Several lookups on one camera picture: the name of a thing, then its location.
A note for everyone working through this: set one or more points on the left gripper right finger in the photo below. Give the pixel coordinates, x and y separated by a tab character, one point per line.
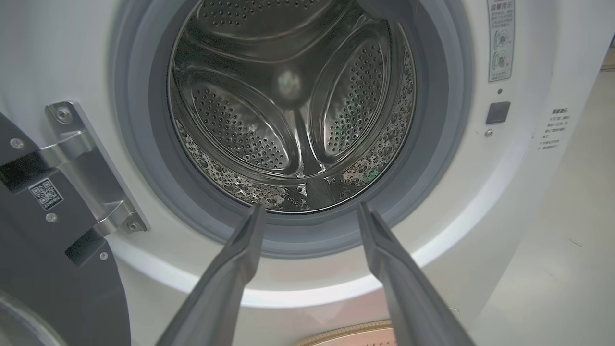
408	298

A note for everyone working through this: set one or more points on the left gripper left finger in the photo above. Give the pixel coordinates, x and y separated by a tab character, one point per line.
216	293

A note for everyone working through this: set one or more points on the black glass washing machine door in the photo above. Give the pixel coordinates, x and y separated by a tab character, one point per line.
48	269

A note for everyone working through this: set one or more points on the cream perforated laundry basket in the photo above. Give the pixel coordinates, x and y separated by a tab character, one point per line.
346	336

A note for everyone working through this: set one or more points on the white front-load washing machine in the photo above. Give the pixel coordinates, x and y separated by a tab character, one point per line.
480	206

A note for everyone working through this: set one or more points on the grey rubber door gasket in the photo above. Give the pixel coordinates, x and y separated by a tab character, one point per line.
432	144

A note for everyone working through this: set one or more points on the metal door hinge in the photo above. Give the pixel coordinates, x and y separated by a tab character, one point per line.
91	158

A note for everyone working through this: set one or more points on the black door lock socket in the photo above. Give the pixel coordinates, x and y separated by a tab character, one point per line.
498	112

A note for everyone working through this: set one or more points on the steel perforated washer drum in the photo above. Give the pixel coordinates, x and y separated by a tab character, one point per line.
288	120

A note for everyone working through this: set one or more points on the QR code sticker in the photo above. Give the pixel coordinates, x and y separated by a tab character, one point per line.
46	194

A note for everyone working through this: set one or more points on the grey warning sticker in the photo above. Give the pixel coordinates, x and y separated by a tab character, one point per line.
501	41

